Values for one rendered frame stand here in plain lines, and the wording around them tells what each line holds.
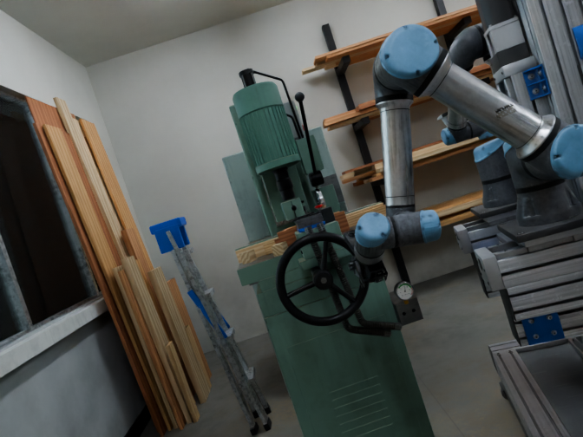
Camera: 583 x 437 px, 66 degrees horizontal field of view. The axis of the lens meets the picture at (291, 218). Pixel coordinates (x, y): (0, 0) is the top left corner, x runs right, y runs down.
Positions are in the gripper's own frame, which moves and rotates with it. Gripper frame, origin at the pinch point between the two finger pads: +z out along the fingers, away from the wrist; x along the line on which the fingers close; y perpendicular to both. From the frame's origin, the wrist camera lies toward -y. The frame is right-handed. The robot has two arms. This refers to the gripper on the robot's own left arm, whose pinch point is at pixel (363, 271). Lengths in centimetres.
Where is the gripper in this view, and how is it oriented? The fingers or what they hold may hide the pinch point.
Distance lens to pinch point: 135.3
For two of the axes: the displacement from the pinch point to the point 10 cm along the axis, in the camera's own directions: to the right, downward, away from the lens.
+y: 3.0, 8.3, -4.6
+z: 1.0, 4.6, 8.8
